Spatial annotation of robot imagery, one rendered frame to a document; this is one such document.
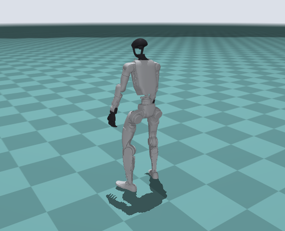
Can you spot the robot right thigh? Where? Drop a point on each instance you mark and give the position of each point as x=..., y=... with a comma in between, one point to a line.
x=152, y=126

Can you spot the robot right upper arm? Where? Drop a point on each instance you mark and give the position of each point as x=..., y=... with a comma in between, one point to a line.
x=157, y=65

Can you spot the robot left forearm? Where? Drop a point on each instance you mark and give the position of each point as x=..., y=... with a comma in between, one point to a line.
x=117, y=98

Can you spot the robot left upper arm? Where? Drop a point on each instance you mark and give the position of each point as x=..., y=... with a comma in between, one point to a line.
x=127, y=69

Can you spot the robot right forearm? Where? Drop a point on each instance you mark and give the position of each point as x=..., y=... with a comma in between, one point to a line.
x=153, y=95

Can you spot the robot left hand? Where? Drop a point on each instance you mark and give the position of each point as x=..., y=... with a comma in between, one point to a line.
x=111, y=118

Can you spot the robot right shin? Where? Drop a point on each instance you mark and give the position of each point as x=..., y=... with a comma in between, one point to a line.
x=153, y=151

